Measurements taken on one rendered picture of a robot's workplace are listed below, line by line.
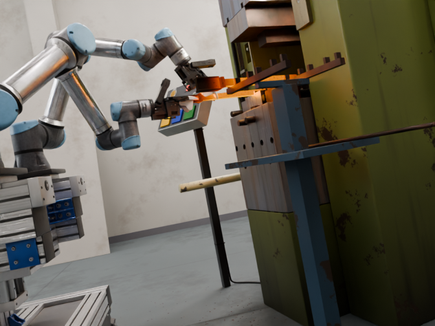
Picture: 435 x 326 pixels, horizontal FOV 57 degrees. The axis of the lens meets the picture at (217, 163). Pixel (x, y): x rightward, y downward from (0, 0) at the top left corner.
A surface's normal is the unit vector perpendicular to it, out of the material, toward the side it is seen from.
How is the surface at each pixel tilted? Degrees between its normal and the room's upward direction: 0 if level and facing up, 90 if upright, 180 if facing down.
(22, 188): 90
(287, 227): 90
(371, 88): 90
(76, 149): 76
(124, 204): 90
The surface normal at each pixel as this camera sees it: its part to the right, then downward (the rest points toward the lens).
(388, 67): 0.36, -0.07
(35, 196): 0.11, -0.02
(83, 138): 0.07, -0.26
